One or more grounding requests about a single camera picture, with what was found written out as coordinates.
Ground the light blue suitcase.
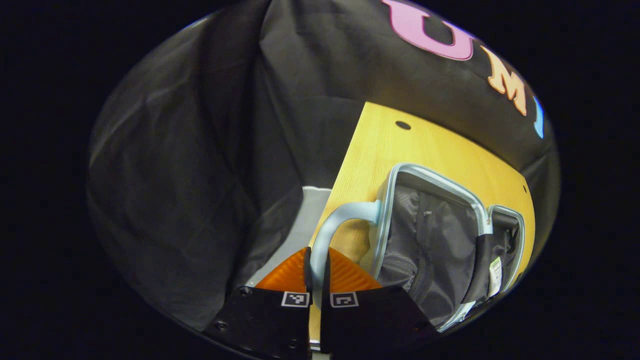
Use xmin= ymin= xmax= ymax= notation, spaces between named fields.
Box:
xmin=310 ymin=162 xmax=537 ymax=335

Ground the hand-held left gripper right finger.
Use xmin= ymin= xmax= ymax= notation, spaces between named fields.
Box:
xmin=320 ymin=247 xmax=441 ymax=360

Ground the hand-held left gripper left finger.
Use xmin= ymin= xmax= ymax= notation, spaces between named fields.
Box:
xmin=202 ymin=246 xmax=313 ymax=360

